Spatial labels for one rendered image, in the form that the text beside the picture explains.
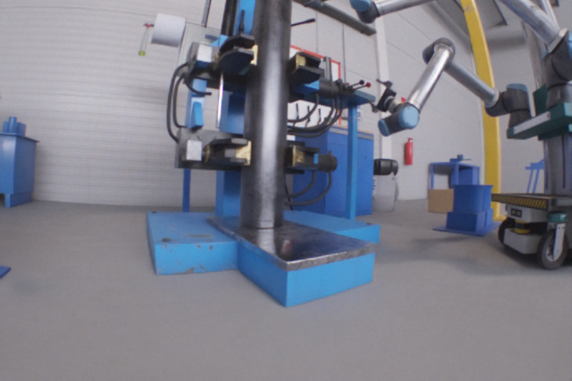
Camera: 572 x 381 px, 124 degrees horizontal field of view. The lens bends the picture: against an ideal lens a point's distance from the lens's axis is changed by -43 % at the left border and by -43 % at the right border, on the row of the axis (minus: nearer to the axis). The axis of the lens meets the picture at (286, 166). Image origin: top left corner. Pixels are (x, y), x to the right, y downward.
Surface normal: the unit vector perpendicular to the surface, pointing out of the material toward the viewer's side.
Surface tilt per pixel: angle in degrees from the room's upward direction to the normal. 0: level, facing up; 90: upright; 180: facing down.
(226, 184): 90
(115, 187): 90
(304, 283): 90
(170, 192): 90
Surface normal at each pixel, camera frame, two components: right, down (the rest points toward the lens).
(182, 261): 0.53, -0.02
